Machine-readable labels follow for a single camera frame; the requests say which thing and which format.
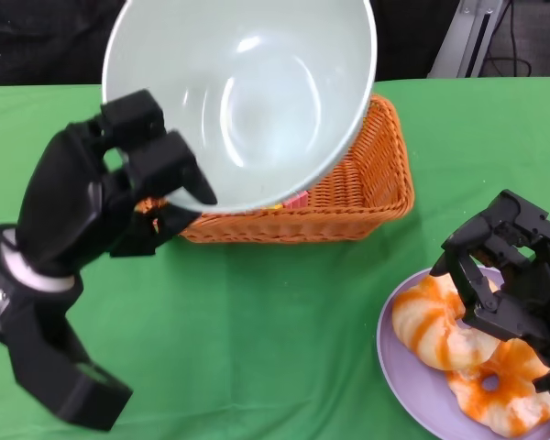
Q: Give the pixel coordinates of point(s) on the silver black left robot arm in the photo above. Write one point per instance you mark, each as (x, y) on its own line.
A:
(46, 348)

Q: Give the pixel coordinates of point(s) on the green tablecloth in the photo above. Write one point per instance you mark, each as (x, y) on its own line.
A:
(256, 321)

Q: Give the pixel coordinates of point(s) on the aluminium frame post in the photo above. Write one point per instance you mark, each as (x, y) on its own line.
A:
(458, 46)

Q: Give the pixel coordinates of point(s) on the salmon pink cake slice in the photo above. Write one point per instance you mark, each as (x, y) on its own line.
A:
(298, 200)

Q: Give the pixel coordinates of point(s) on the black backdrop curtain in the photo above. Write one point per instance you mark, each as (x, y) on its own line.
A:
(27, 46)

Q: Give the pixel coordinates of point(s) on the orange wicker basket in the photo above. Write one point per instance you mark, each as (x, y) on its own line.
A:
(376, 174)

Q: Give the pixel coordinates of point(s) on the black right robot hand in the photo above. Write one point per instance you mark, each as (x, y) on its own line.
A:
(531, 298)

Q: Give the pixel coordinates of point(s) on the lavender round plate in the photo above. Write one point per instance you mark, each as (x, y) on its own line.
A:
(394, 366)

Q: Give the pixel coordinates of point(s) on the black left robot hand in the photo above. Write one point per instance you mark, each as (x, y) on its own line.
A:
(64, 206)

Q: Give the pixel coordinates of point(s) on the grey-green round bowl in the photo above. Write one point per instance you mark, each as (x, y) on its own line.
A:
(256, 91)

